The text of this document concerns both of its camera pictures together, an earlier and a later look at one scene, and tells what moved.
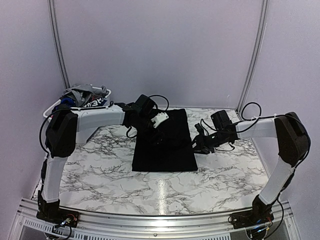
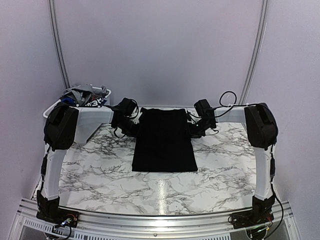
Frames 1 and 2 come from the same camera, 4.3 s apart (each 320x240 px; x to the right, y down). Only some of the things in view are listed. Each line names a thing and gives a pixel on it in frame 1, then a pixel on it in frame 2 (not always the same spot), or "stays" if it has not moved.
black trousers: x=167 y=148 stays
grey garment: x=81 y=93 stays
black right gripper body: x=207 y=145 to x=199 y=130
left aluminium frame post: x=58 y=44 stays
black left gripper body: x=149 y=136 to x=127 y=129
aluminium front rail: x=282 y=225 stays
